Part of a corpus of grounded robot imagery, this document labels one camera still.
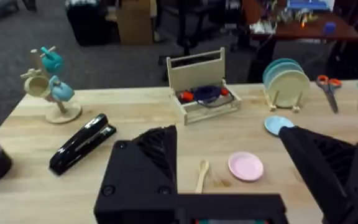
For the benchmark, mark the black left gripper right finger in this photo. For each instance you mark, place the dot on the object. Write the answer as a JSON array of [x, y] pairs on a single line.
[[331, 168]]

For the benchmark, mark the wooden plate rack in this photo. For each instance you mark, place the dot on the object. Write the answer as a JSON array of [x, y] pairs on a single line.
[[283, 105]]

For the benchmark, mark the teal cup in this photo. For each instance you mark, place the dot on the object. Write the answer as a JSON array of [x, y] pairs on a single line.
[[52, 60]]

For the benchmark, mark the beige cup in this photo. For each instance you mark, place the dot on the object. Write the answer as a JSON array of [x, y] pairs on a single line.
[[36, 86]]

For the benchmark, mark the small blue plate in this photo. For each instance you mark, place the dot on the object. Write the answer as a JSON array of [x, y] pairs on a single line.
[[275, 124]]

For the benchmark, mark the pink plate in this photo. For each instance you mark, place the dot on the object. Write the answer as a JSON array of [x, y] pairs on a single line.
[[245, 166]]

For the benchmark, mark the teal plate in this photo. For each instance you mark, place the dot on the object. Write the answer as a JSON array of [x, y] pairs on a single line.
[[273, 63]]

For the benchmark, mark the cream plate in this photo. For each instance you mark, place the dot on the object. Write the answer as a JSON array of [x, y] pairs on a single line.
[[289, 88]]

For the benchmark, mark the wooden cup stand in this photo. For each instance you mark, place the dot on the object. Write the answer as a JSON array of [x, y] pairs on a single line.
[[61, 109]]

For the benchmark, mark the wooden spoon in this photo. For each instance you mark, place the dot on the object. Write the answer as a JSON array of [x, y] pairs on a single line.
[[202, 175]]

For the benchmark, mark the black stapler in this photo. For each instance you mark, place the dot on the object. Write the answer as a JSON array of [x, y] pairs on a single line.
[[81, 144]]

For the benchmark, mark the light blue cup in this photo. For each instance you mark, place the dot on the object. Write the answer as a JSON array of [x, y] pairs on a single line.
[[61, 89]]

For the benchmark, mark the wooden box with tools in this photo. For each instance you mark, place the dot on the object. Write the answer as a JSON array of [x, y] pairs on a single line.
[[199, 90]]

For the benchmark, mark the black office chair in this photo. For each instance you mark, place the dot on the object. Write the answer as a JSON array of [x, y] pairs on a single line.
[[186, 28]]

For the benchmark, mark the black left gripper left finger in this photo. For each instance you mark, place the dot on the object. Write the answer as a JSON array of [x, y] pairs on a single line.
[[141, 174]]

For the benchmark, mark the pale green plate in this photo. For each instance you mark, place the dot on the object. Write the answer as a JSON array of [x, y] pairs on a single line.
[[277, 70]]

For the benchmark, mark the brown wooden desk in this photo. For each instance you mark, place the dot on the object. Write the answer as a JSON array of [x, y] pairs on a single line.
[[300, 31]]

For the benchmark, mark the cardboard box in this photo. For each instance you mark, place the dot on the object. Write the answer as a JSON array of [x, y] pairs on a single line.
[[134, 20]]

